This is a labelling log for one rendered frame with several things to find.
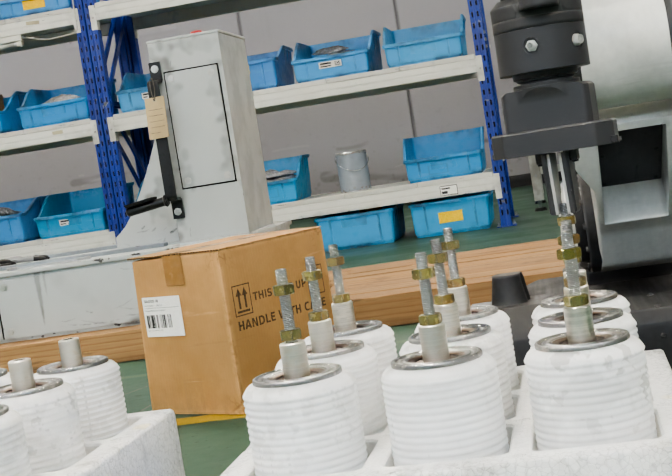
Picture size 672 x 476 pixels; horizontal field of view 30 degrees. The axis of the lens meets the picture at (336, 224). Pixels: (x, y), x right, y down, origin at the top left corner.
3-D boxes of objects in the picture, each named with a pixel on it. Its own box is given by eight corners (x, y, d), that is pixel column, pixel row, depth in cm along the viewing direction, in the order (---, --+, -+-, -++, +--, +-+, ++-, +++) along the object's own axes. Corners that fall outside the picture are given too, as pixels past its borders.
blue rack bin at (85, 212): (73, 232, 657) (67, 192, 656) (142, 221, 650) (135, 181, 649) (34, 240, 608) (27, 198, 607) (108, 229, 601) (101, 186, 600)
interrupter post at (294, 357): (294, 377, 107) (288, 339, 106) (317, 376, 105) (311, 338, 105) (278, 384, 105) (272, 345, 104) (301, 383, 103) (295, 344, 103)
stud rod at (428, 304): (429, 342, 103) (415, 252, 103) (441, 341, 103) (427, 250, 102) (426, 344, 102) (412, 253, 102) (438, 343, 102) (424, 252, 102)
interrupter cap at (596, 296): (556, 299, 129) (555, 293, 129) (627, 294, 125) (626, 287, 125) (529, 313, 122) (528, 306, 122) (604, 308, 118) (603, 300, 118)
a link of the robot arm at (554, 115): (628, 139, 125) (611, 19, 124) (612, 144, 116) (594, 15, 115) (505, 157, 129) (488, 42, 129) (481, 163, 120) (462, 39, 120)
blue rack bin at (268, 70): (227, 102, 636) (220, 60, 635) (300, 89, 630) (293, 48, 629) (201, 100, 587) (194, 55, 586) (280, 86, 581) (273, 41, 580)
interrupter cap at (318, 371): (288, 371, 110) (287, 364, 110) (359, 369, 106) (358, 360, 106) (235, 392, 104) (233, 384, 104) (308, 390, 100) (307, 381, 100)
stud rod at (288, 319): (300, 357, 104) (286, 268, 104) (289, 359, 104) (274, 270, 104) (299, 356, 105) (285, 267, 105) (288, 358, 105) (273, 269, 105)
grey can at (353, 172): (343, 192, 605) (337, 153, 604) (375, 187, 603) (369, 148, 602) (338, 194, 590) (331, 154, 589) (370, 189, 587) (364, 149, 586)
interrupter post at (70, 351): (67, 368, 135) (62, 338, 135) (88, 365, 134) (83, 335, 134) (58, 372, 133) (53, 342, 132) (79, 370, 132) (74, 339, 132)
